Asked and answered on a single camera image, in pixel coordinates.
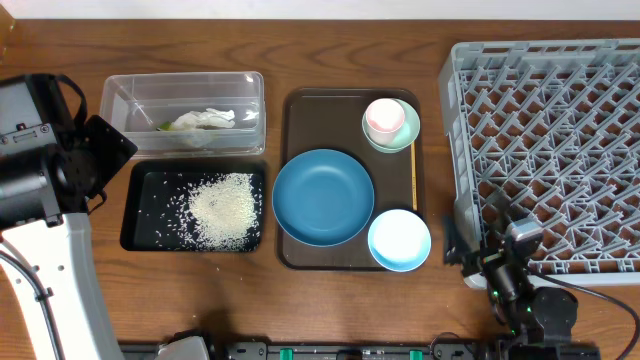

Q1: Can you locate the clear plastic bin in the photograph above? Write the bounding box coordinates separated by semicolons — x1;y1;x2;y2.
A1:
100;71;266;159

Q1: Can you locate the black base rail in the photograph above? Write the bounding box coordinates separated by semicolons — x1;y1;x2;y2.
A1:
119;331;601;360

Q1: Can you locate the grey dishwasher rack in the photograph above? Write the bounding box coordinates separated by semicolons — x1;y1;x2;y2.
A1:
438;39;639;286

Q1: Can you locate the light blue bowl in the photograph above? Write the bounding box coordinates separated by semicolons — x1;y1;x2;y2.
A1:
367;209;432;272

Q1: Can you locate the dark blue plate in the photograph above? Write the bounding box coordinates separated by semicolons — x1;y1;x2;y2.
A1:
272;149;375;247

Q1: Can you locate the wooden chopstick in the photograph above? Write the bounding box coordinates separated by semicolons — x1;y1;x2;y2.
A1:
410;142;419;211

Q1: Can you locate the yellow green snack wrapper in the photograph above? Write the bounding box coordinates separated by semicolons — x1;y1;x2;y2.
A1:
156;122;175;131

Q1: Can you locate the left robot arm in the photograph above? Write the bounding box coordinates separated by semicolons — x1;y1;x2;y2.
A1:
1;74;137;359

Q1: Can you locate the pink cup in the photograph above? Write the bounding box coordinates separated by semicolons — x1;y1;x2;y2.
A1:
364;98;405;146

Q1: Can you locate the black plastic tray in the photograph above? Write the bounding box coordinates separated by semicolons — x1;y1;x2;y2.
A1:
120;160;265;253

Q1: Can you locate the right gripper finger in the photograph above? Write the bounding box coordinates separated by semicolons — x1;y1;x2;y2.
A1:
443;216;470;265
486;189;525;225

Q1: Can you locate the white tissue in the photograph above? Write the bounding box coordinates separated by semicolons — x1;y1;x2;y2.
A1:
168;108;235;131

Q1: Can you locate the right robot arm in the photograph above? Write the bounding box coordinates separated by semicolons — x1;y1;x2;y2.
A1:
443;194;578;359

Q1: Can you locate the dark brown serving tray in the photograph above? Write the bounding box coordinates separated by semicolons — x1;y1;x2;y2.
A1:
276;88;424;272

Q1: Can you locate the light green saucer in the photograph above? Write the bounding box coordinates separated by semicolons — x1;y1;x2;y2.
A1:
362;98;420;153

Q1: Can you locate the pile of white rice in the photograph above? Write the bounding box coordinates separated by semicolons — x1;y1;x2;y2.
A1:
139;171;263;252

